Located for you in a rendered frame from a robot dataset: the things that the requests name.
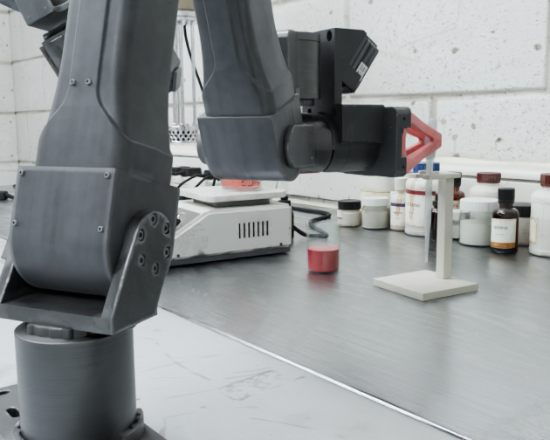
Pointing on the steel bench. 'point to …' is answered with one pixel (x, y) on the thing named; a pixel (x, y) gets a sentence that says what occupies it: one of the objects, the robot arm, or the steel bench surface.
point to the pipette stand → (435, 282)
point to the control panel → (185, 217)
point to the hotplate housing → (232, 230)
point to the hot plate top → (230, 194)
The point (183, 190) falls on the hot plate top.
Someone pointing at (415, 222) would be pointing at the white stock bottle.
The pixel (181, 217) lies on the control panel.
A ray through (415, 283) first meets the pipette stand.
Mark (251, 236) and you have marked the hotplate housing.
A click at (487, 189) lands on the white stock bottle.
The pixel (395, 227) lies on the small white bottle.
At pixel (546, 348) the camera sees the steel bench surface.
